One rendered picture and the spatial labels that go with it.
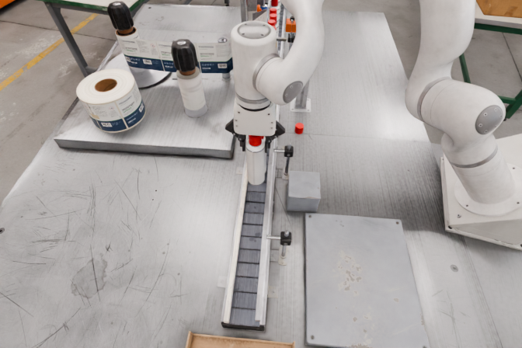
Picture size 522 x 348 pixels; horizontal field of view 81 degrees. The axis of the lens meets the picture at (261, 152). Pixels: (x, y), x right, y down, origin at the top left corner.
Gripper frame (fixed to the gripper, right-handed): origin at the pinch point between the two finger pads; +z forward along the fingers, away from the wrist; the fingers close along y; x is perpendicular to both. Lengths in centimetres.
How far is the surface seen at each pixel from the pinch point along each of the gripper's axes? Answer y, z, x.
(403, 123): -57, 29, -41
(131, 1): 96, 33, -144
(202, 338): 10, 29, 41
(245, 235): 1.9, 24.3, 14.8
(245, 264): 0.7, 24.2, 23.1
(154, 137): 40, 25, -21
